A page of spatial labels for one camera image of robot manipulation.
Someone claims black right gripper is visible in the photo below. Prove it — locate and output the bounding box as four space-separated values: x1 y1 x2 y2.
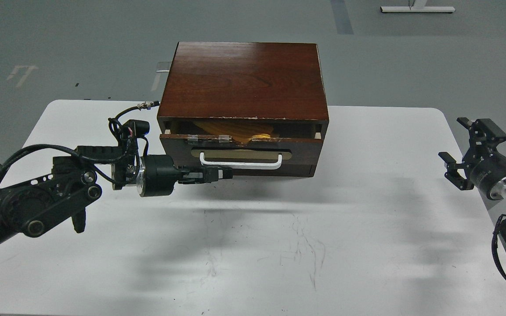
438 117 506 201

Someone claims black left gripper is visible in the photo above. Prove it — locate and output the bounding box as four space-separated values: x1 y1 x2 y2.
139 154 233 197

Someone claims yellow corn cob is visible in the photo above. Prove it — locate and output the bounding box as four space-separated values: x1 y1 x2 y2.
193 121 279 144

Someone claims wooden drawer with white handle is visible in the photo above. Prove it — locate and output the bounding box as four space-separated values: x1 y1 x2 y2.
160 133 324 177

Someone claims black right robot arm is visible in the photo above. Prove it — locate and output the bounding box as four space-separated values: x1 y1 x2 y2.
438 117 506 242

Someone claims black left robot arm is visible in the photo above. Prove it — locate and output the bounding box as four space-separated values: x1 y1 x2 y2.
0 101 233 244

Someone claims dark wooden cabinet box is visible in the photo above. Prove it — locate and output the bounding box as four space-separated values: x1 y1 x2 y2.
157 42 329 178

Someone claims white table leg base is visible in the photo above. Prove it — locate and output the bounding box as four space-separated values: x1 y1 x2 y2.
380 0 456 14

